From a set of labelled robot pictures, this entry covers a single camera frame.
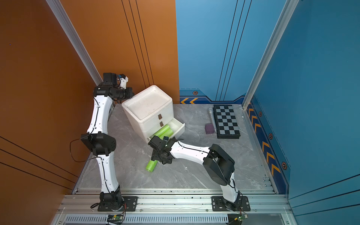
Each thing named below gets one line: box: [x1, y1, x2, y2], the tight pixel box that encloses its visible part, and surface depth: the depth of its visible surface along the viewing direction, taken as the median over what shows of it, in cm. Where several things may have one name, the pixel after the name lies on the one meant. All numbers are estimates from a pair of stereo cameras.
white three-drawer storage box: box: [121, 84, 186, 143], surface depth 91 cm
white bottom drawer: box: [148, 118, 186, 139], surface depth 100 cm
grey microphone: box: [208, 107, 217, 133], surface depth 111 cm
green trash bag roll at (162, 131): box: [154, 124, 171, 137], surface depth 99 cm
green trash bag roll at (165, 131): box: [153, 125, 174, 140], surface depth 99 cm
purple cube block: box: [204, 123, 215, 135], surface depth 102 cm
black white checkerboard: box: [212, 104, 241, 140], surface depth 107 cm
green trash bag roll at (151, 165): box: [145, 159, 158, 173], surface depth 85 cm
